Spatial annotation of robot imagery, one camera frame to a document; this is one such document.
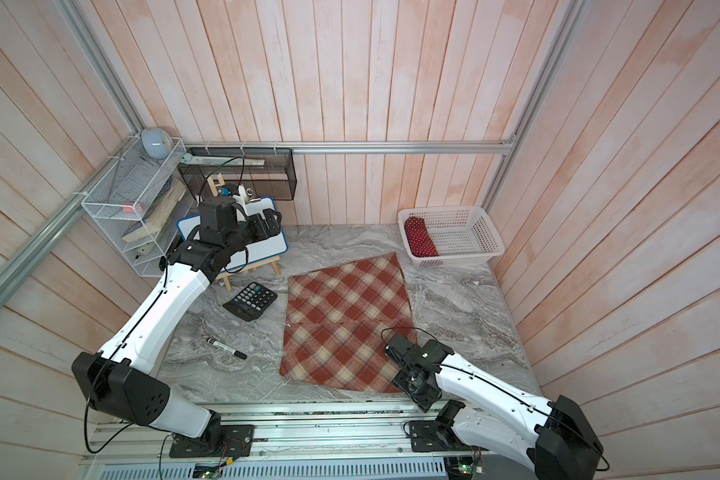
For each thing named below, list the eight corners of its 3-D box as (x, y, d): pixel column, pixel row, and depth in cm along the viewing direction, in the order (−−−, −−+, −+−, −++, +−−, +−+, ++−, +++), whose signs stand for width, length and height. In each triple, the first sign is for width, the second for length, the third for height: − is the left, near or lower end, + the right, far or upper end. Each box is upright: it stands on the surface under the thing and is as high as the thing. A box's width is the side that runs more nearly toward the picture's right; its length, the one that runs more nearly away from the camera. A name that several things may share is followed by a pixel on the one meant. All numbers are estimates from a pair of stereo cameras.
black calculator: (225, 308, 100) (223, 304, 98) (256, 282, 107) (254, 277, 105) (247, 326, 96) (245, 322, 94) (277, 297, 103) (276, 293, 101)
